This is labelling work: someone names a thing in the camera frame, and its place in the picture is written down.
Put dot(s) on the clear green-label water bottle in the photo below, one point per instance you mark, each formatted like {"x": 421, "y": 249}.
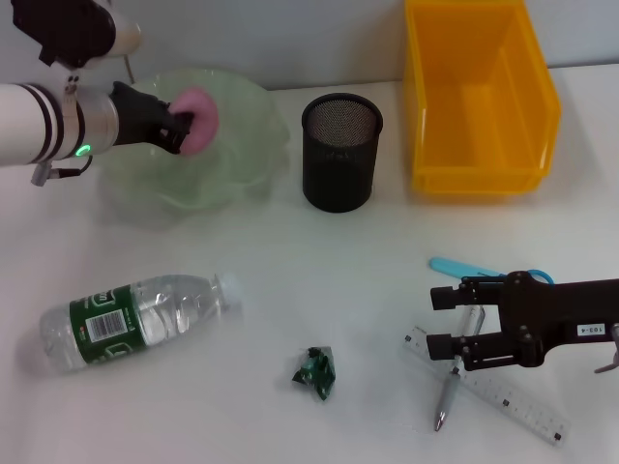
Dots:
{"x": 145, "y": 319}

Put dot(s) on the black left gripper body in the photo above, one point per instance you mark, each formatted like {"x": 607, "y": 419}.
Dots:
{"x": 138, "y": 118}

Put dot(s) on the grey white ballpoint pen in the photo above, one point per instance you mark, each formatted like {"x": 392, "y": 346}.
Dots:
{"x": 446, "y": 401}

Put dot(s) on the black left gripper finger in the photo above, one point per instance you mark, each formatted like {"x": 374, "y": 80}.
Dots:
{"x": 179, "y": 116}
{"x": 176, "y": 140}

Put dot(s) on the green glass fruit plate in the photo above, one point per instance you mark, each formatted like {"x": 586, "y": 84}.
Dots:
{"x": 242, "y": 159}

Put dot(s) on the yellow plastic bin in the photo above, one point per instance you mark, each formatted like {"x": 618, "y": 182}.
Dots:
{"x": 474, "y": 121}

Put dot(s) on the blue scissors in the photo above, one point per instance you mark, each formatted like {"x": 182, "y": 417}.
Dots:
{"x": 445, "y": 264}

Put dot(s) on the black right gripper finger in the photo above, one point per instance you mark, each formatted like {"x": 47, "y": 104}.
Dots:
{"x": 464, "y": 293}
{"x": 479, "y": 350}

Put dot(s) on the pink toy peach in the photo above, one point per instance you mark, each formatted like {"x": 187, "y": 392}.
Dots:
{"x": 203, "y": 121}

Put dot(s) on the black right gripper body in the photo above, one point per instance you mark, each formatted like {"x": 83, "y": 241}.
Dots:
{"x": 556, "y": 314}

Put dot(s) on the black mesh pen holder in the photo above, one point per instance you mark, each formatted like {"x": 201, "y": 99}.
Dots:
{"x": 338, "y": 164}

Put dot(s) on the clear plastic ruler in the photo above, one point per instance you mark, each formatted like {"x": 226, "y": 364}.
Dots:
{"x": 522, "y": 411}

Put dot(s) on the green plastic wrapper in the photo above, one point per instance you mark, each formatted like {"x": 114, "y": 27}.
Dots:
{"x": 314, "y": 372}

